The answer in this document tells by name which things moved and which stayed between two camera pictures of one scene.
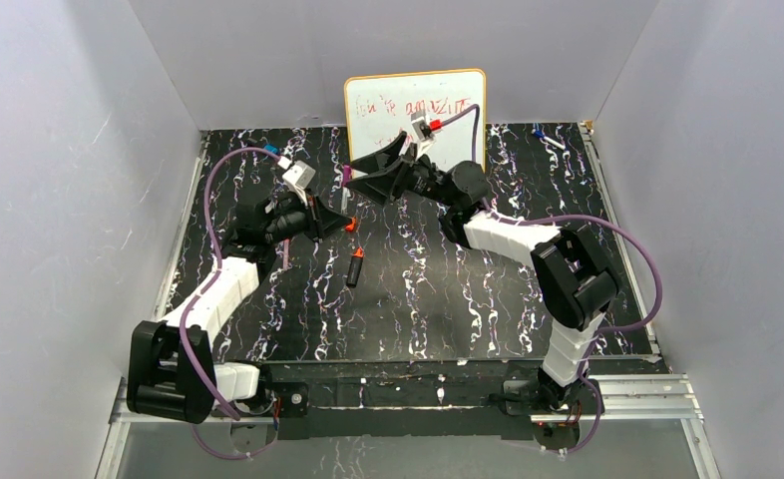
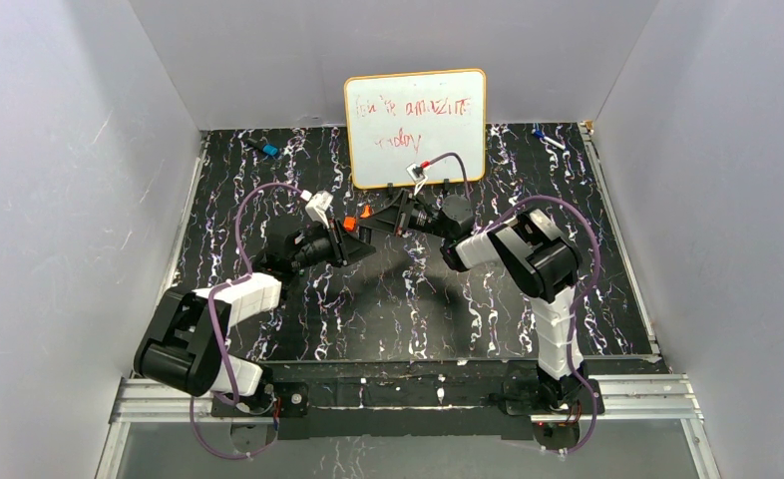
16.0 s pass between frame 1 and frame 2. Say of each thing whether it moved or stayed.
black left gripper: moved
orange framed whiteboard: stayed
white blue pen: stayed
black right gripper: moved
